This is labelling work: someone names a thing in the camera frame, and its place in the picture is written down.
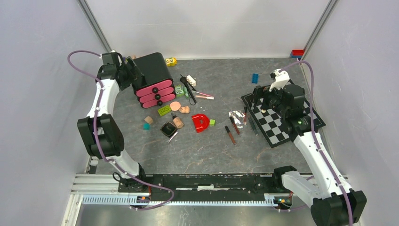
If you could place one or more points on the small green cube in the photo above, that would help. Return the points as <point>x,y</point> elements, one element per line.
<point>212,122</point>

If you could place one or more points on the black white chessboard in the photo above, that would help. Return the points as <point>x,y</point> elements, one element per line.
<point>291,115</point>

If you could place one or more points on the blue lego brick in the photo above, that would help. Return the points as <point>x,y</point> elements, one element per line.
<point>255,78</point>

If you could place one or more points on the dark eyeliner pencil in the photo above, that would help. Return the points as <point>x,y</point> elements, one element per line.
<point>253,127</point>

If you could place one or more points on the red D-shaped toy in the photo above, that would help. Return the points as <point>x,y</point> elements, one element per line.
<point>201,122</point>

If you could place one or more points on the green number blocks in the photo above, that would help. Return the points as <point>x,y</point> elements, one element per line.
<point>179,90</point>

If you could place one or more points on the round peach powder puff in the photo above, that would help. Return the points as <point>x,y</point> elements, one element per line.
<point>175,106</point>

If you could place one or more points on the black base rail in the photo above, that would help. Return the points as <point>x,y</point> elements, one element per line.
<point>204,187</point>

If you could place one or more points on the teal cube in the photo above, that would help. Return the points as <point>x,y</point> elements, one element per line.
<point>146,126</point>

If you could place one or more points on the wooden cube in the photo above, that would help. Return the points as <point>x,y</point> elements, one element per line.
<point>149,120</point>

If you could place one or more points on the black makeup brush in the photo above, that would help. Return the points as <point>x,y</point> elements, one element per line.
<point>192,99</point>

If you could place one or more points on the beige makeup sponge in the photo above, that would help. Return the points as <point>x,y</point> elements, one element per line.
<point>184,110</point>

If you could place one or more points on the silver tweezers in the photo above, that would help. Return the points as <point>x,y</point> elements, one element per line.
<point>170,139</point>

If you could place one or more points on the black pink drawer organizer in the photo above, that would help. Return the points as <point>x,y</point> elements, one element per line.
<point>154,85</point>

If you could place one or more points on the yellow toy block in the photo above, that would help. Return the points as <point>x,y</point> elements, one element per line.
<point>172,61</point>

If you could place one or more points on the pink white lip gloss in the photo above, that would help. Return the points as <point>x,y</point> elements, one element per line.
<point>204,96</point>

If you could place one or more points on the black compact case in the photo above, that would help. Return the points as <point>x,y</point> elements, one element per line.
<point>169,129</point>

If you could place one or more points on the red blue corner blocks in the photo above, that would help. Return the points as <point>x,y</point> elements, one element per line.
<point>297,53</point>

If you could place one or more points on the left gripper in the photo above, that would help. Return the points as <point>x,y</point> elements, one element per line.
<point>134,73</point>

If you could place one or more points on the clear plastic wrapper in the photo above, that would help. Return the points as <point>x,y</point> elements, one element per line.
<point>239,118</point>

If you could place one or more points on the foundation bottle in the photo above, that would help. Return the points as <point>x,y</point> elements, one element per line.
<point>177,121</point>

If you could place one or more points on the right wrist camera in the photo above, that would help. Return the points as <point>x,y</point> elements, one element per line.
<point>281,78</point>

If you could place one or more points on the brown lip gloss tube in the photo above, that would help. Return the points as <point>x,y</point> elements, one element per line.
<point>230,135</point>

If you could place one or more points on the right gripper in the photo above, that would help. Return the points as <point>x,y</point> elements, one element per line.
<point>259,92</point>

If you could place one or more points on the white lego brick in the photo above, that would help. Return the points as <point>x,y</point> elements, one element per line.
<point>191,81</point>

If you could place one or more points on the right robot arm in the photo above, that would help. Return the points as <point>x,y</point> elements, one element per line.
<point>332,201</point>

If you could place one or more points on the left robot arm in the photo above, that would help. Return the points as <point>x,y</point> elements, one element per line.
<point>99,131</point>

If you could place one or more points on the green lego brick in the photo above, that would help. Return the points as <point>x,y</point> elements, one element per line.
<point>164,110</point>

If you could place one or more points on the red lipstick tube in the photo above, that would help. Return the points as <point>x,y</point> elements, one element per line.
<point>235,125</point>

